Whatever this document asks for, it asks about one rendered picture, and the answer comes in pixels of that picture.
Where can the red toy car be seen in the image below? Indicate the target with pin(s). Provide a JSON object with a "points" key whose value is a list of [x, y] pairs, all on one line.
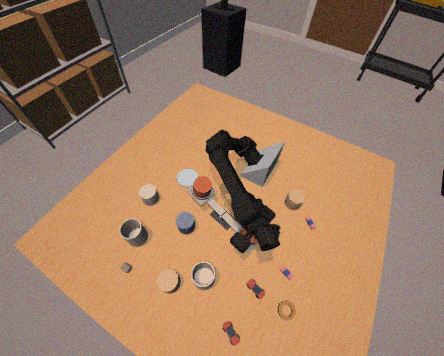
{"points": [[251, 285], [228, 328]]}

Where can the pink eraser with blue sleeve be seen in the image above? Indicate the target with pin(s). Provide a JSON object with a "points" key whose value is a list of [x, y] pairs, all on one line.
{"points": [[310, 222], [286, 272]]}

